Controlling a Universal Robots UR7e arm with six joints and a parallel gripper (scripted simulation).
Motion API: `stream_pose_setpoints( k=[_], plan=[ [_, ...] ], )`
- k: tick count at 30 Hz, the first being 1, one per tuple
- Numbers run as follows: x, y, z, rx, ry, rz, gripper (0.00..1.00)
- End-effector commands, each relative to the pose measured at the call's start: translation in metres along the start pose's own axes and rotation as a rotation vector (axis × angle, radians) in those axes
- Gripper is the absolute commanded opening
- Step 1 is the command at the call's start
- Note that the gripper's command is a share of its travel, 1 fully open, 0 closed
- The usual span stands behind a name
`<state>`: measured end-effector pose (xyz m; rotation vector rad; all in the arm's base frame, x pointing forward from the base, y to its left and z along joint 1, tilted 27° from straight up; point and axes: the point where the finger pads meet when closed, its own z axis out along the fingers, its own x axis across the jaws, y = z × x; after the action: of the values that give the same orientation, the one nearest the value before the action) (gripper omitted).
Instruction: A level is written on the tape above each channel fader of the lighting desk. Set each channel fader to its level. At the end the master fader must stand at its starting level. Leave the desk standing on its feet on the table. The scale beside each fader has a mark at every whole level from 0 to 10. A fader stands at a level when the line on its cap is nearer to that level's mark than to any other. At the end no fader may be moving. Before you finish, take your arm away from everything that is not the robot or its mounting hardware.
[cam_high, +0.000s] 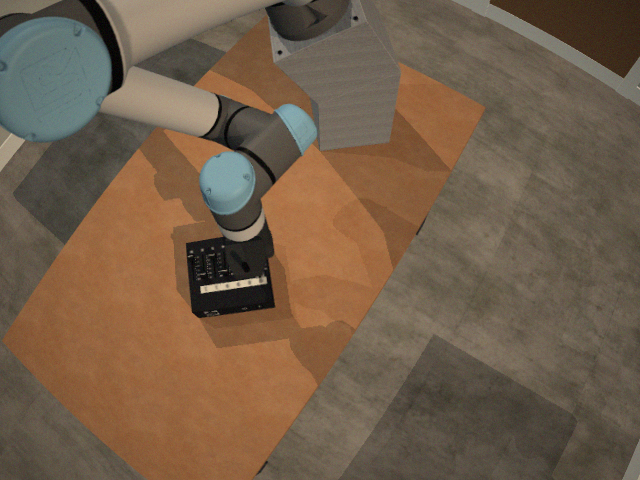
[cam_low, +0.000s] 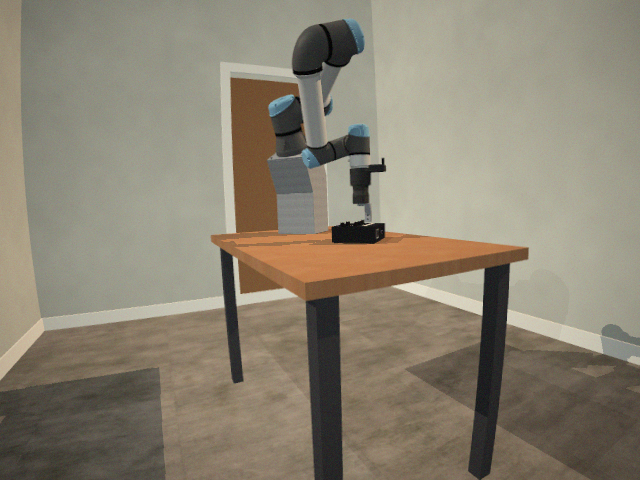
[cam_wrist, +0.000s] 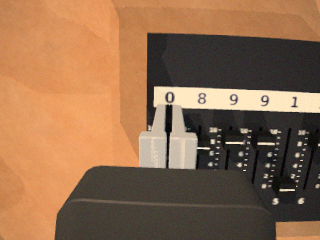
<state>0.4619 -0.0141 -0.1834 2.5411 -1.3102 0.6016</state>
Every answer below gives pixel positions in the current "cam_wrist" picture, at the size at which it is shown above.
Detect black lighting desk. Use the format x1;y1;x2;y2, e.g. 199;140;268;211
146;33;320;222

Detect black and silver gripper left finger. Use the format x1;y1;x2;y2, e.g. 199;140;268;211
139;104;169;168

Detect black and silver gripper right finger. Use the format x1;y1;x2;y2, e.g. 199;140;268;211
168;104;198;169

